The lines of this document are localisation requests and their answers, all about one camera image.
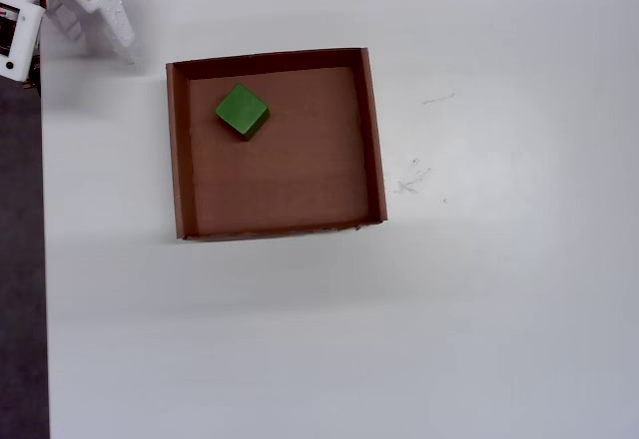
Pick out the green cube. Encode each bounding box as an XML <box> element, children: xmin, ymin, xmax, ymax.
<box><xmin>215</xmin><ymin>83</ymin><xmax>272</xmax><ymax>143</ymax></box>

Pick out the brown cardboard box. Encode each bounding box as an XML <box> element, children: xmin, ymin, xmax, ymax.
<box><xmin>165</xmin><ymin>47</ymin><xmax>389</xmax><ymax>243</ymax></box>

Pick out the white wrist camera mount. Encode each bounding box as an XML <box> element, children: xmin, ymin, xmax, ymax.
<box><xmin>0</xmin><ymin>0</ymin><xmax>45</xmax><ymax>94</ymax></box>

